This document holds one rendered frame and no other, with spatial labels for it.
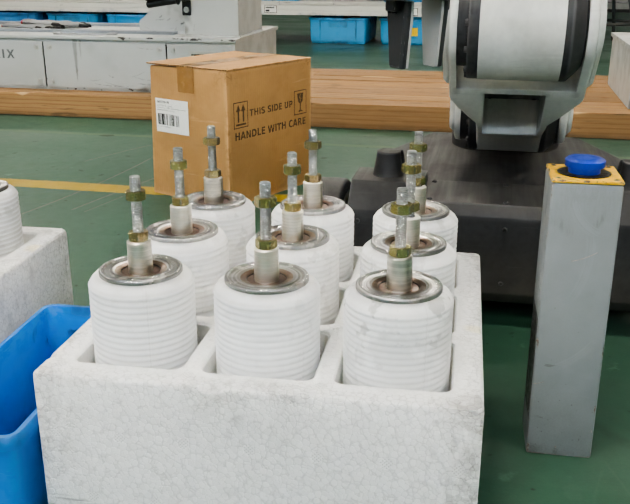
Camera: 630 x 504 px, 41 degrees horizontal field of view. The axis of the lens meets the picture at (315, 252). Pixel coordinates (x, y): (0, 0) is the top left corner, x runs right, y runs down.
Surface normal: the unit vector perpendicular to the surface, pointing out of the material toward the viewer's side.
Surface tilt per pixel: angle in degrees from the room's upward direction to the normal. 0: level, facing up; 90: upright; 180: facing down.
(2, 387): 88
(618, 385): 0
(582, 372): 90
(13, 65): 90
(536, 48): 106
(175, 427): 90
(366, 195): 45
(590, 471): 0
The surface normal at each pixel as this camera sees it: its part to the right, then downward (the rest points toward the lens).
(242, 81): 0.81, 0.19
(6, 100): -0.20, 0.33
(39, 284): 0.99, 0.05
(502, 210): -0.15, -0.43
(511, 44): -0.20, 0.57
